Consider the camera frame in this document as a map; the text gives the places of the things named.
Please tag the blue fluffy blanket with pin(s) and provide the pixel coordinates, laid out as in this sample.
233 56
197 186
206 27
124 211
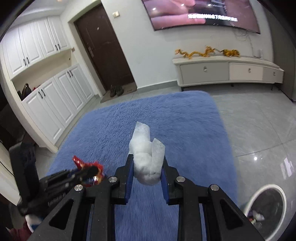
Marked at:
187 123

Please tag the white rimmed trash bin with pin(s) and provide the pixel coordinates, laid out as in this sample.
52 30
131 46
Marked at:
266 210

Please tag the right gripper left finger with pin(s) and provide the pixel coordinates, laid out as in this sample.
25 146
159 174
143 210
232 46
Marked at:
87 213

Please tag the golden dragon ornament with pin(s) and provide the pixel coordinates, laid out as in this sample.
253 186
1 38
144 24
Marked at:
209 50

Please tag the beige wall switch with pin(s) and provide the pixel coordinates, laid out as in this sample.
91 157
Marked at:
116 14

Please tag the dark brown entrance door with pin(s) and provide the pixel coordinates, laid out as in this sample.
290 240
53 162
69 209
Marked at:
101 43

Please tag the brown door mat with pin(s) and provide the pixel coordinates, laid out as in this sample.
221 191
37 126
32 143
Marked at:
128 88

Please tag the pair of dark shoes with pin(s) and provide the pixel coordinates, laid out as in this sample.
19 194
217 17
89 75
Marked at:
116 91

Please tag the white upper cabinets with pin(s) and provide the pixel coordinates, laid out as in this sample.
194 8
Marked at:
32 42

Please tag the white router on cabinet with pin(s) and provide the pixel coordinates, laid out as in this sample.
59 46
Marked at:
259 54

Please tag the golden tiger ornament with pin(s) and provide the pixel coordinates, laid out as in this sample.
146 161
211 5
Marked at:
230 53

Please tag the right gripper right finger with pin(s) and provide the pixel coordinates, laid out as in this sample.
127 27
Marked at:
205 213

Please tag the wall mounted television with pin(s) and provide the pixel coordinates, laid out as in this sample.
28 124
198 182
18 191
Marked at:
168 14

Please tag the white cabinets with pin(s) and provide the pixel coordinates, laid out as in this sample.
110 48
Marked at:
32 42
55 103

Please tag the white tissue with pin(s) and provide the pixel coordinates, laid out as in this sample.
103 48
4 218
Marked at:
148 156

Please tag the white tv cabinet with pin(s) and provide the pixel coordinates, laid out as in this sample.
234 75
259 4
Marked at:
221 69

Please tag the blue white gloved left hand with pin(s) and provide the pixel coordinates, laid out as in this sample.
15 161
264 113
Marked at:
33 222

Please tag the red snack wrapper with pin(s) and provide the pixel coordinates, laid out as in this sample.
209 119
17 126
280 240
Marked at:
90 173

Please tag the white lower cabinets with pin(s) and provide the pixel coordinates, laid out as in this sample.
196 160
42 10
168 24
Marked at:
55 103

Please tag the dark bag on shelf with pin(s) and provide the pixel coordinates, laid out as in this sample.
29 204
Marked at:
25 92

